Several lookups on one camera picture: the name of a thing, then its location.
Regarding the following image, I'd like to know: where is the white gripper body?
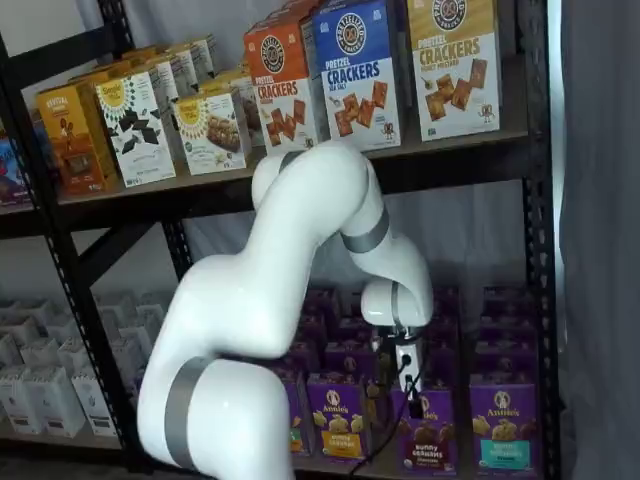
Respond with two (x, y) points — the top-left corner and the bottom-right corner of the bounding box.
(393, 340), (423, 396)

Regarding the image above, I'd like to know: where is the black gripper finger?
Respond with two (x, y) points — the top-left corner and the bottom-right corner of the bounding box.
(405, 372), (425, 420)

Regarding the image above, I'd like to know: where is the purple Annie's box purple label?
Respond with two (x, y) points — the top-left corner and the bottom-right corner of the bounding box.
(391, 383), (459, 472)

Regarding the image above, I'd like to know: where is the purple Annie's box brown patch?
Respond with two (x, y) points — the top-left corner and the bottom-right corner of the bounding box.
(430, 285), (459, 321)
(428, 315), (459, 351)
(418, 344), (459, 389)

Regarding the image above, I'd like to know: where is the purple Annie's box teal patch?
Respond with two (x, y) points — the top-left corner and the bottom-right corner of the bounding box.
(482, 286), (539, 321)
(478, 315), (539, 349)
(473, 343), (540, 384)
(469, 375), (540, 474)

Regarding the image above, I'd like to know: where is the purple Annie's box green patch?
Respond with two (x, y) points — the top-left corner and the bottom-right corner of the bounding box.
(283, 339), (324, 376)
(287, 372), (312, 456)
(294, 313), (335, 346)
(303, 287), (347, 321)

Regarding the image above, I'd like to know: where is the Simple Mills bars box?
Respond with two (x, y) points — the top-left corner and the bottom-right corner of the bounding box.
(198, 74), (261, 149)
(172, 92), (253, 176)

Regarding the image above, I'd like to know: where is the gold pretzel crackers box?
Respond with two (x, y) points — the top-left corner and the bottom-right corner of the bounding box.
(407, 0), (503, 144)

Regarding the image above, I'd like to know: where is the blue pretzel crackers box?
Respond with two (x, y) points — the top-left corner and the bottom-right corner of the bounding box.
(312, 0), (404, 157)

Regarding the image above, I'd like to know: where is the orange pretzel crackers box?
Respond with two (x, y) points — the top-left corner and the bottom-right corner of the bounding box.
(272, 0), (321, 39)
(243, 22), (322, 156)

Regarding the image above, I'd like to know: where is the Simple Mills sweet thins box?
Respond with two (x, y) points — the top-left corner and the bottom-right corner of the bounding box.
(95, 72), (177, 190)
(122, 49), (181, 164)
(159, 42), (201, 101)
(189, 33), (219, 84)

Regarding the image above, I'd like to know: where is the orange Festival box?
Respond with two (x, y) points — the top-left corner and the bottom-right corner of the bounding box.
(67, 64), (131, 101)
(35, 82), (124, 196)

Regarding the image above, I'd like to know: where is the white backdrop sheet teal logo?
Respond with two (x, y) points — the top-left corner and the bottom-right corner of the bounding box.
(182, 179), (526, 304)

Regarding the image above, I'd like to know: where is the light grey fabric curtain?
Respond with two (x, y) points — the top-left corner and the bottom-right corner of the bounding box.
(547, 0), (640, 480)

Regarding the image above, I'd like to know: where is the white paper bag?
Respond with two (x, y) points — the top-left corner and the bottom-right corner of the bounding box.
(94, 292), (139, 326)
(0, 298), (51, 326)
(0, 334), (24, 374)
(71, 368), (110, 439)
(27, 367), (86, 436)
(57, 337), (97, 374)
(112, 324), (151, 381)
(137, 299), (169, 351)
(0, 372), (37, 434)
(19, 338), (64, 374)

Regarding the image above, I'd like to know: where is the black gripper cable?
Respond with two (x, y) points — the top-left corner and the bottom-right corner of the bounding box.
(347, 327), (416, 476)

